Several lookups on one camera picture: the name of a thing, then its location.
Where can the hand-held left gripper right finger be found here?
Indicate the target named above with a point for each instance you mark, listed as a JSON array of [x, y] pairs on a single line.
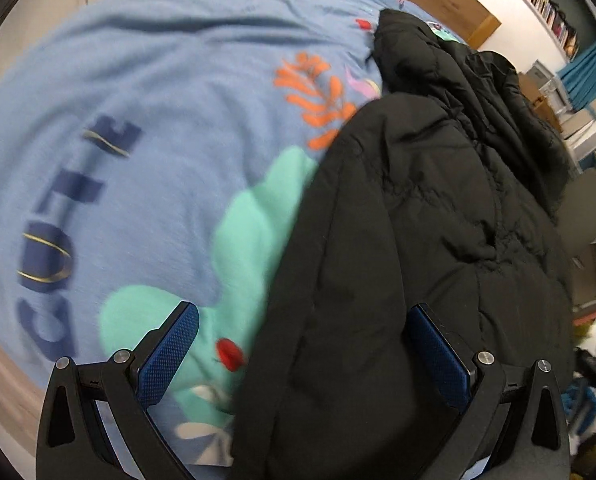
[[435, 355]]

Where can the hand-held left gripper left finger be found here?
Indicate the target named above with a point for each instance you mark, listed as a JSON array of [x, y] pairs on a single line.
[[170, 355]]

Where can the black hooded puffer jacket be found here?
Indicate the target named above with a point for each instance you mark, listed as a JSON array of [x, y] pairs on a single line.
[[402, 210]]

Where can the grey office chair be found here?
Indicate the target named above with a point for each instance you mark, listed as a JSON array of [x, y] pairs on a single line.
[[582, 210]]

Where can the wooden nightstand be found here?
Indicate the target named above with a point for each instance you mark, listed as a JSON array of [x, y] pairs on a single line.
[[542, 110]]

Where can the teal curtain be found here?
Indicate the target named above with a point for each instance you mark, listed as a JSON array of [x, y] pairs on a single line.
[[587, 75]]

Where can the blue printed bedspread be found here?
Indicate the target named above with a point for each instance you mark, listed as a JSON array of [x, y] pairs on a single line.
[[153, 60]]

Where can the wooden headboard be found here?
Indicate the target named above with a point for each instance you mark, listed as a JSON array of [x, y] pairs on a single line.
[[457, 5]]

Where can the row of books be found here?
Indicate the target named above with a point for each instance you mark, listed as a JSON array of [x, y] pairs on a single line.
[[542, 5]]

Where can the wooden bed side rail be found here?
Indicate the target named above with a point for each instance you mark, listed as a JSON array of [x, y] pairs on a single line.
[[3, 365]]

